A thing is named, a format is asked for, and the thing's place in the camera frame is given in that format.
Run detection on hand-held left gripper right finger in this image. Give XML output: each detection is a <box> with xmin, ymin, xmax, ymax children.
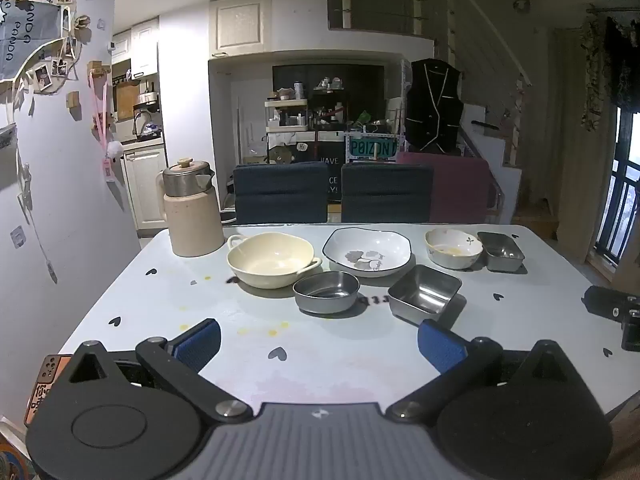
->
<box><xmin>385</xmin><ymin>319</ymin><xmax>581</xmax><ymax>423</ymax></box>

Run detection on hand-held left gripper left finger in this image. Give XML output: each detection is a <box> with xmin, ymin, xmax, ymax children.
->
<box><xmin>64</xmin><ymin>317</ymin><xmax>254</xmax><ymax>423</ymax></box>

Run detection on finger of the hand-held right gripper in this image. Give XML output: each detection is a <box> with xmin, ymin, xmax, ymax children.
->
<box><xmin>584</xmin><ymin>285</ymin><xmax>628</xmax><ymax>318</ymax></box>

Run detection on square stainless steel container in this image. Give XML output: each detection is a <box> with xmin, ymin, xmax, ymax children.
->
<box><xmin>387</xmin><ymin>264</ymin><xmax>462</xmax><ymax>325</ymax></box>

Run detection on white scalloped bowl leaf print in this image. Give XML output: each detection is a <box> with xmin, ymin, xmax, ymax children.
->
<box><xmin>425</xmin><ymin>228</ymin><xmax>484</xmax><ymax>270</ymax></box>

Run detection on cream bowl with two handles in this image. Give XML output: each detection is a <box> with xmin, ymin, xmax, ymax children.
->
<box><xmin>226</xmin><ymin>232</ymin><xmax>322</xmax><ymax>290</ymax></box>

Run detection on round stainless steel bowl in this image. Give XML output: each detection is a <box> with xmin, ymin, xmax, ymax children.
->
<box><xmin>292</xmin><ymin>271</ymin><xmax>361</xmax><ymax>315</ymax></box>

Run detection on window with black bars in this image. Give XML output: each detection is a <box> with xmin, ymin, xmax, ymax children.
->
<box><xmin>595</xmin><ymin>105</ymin><xmax>640</xmax><ymax>273</ymax></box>

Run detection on rectangular stainless steel container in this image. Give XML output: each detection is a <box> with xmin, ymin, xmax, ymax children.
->
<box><xmin>476</xmin><ymin>231</ymin><xmax>526</xmax><ymax>273</ymax></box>

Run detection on beige kettle with steel lid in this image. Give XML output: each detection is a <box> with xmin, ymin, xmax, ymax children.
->
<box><xmin>161</xmin><ymin>157</ymin><xmax>224</xmax><ymax>258</ymax></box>

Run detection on white plate with flower print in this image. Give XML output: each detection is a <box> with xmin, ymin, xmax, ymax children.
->
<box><xmin>321</xmin><ymin>227</ymin><xmax>413</xmax><ymax>278</ymax></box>

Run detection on beige curtain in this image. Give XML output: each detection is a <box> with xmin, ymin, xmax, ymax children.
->
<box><xmin>547</xmin><ymin>27</ymin><xmax>618</xmax><ymax>263</ymax></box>

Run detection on maroon chair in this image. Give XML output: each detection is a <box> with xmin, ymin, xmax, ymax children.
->
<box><xmin>397</xmin><ymin>151</ymin><xmax>503</xmax><ymax>224</ymax></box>

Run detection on orange patterned box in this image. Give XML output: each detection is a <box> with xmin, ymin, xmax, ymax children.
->
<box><xmin>25</xmin><ymin>354</ymin><xmax>73</xmax><ymax>428</ymax></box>

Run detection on white lower kitchen cabinet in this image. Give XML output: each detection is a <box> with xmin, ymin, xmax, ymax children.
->
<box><xmin>122</xmin><ymin>142</ymin><xmax>168</xmax><ymax>233</ymax></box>

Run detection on white kitchen cabinet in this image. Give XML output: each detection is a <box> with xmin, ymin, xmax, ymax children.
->
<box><xmin>122</xmin><ymin>142</ymin><xmax>168</xmax><ymax>233</ymax></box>
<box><xmin>111</xmin><ymin>17</ymin><xmax>160</xmax><ymax>77</ymax></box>

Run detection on dark blue chair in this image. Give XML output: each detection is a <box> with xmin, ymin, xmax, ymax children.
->
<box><xmin>340</xmin><ymin>162</ymin><xmax>434</xmax><ymax>224</ymax></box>
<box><xmin>233</xmin><ymin>161</ymin><xmax>329</xmax><ymax>225</ymax></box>

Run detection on black letter board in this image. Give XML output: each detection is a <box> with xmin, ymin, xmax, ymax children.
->
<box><xmin>267</xmin><ymin>142</ymin><xmax>347</xmax><ymax>203</ymax></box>

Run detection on green sign plate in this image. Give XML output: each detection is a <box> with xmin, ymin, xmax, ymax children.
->
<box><xmin>348</xmin><ymin>137</ymin><xmax>398</xmax><ymax>158</ymax></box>

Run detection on dark floral curtain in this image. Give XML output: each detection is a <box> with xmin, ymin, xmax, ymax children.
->
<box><xmin>582</xmin><ymin>7</ymin><xmax>640</xmax><ymax>132</ymax></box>

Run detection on white storage cart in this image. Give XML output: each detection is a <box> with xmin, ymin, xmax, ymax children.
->
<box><xmin>264</xmin><ymin>97</ymin><xmax>318</xmax><ymax>162</ymax></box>

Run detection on black vest with white trim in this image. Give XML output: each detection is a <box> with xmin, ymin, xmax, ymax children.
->
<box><xmin>404</xmin><ymin>58</ymin><xmax>465</xmax><ymax>153</ymax></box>

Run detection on white upper kitchen cabinet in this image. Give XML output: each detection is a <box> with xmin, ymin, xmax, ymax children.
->
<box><xmin>111</xmin><ymin>17</ymin><xmax>160</xmax><ymax>77</ymax></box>

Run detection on stair railing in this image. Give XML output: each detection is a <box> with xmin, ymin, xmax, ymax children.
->
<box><xmin>327</xmin><ymin>0</ymin><xmax>531</xmax><ymax>111</ymax></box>

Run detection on pink lanyard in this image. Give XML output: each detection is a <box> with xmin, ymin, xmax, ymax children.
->
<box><xmin>89</xmin><ymin>60</ymin><xmax>126</xmax><ymax>181</ymax></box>

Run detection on white wall cabinet door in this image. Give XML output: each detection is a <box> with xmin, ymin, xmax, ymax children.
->
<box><xmin>210</xmin><ymin>0</ymin><xmax>273</xmax><ymax>56</ymax></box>

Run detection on wall photo collage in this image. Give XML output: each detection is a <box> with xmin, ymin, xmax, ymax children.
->
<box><xmin>0</xmin><ymin>0</ymin><xmax>93</xmax><ymax>96</ymax></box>

